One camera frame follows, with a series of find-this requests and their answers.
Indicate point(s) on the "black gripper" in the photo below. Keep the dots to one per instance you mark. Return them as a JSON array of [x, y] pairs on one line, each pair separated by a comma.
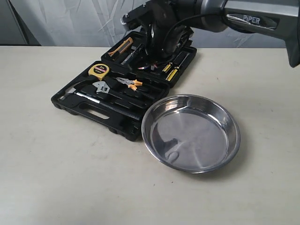
[[165, 37]]

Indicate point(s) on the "black plastic tool case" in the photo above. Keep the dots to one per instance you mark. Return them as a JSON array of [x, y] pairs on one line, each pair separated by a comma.
[[154, 87]]

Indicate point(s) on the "black handled adjustable wrench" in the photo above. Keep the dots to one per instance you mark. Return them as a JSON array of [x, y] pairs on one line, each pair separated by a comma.
[[103, 87]]

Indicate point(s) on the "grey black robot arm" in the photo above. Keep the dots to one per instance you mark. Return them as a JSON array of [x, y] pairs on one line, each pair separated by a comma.
[[274, 18]]

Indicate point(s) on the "yellow black small screwdriver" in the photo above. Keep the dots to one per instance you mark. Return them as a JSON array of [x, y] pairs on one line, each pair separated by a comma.
[[169, 65]]

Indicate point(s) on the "yellow black large screwdriver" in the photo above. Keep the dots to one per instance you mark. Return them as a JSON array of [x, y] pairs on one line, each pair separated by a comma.
[[178, 61]]

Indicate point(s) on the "silver tester screwdriver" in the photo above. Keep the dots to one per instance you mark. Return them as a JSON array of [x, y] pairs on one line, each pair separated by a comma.
[[137, 49]]

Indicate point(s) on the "yellow utility knife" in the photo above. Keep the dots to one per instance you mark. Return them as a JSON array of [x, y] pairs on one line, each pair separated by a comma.
[[121, 48]]

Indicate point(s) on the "yellow black tape measure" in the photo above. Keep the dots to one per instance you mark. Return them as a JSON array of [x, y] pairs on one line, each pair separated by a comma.
[[99, 71]]

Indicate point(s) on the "round stainless steel tray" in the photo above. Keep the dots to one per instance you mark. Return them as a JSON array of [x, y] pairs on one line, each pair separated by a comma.
[[190, 133]]

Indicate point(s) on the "white backdrop curtain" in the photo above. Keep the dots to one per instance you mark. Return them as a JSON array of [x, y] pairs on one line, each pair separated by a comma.
[[97, 23]]

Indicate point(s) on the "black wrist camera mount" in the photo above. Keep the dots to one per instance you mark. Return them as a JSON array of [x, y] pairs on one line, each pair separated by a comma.
[[140, 16]]

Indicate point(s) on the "orange handled pliers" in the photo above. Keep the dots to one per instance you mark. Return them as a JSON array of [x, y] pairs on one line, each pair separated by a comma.
[[132, 84]]

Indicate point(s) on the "black handled claw hammer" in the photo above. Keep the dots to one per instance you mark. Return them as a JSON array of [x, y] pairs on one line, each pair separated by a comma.
[[73, 91]]

